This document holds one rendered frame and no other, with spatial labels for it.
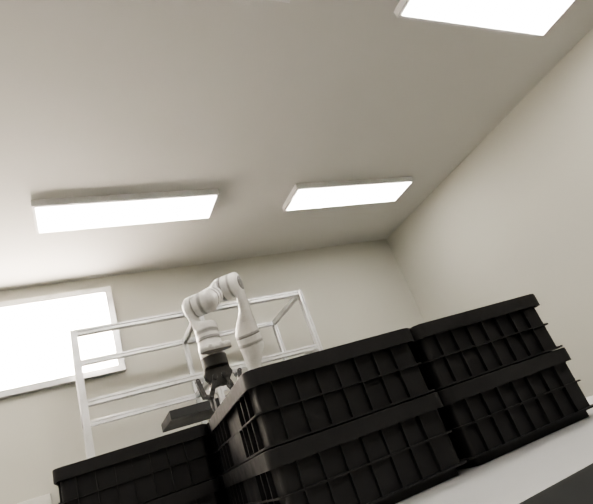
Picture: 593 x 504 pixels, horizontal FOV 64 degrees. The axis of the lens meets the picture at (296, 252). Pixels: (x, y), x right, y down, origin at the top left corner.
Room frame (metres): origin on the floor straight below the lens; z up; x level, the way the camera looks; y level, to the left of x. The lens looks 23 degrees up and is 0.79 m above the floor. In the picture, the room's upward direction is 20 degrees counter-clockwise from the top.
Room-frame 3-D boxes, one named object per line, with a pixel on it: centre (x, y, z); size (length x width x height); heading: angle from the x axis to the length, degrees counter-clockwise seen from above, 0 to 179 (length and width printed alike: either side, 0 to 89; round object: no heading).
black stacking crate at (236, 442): (0.91, 0.08, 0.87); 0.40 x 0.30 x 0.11; 26
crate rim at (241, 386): (0.91, 0.08, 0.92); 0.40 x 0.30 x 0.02; 26
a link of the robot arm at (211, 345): (1.34, 0.33, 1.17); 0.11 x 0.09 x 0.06; 26
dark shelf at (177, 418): (3.53, 0.71, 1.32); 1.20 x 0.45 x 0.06; 120
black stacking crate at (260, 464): (0.91, 0.08, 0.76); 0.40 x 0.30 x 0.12; 26
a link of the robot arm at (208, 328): (1.36, 0.34, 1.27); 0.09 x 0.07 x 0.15; 81
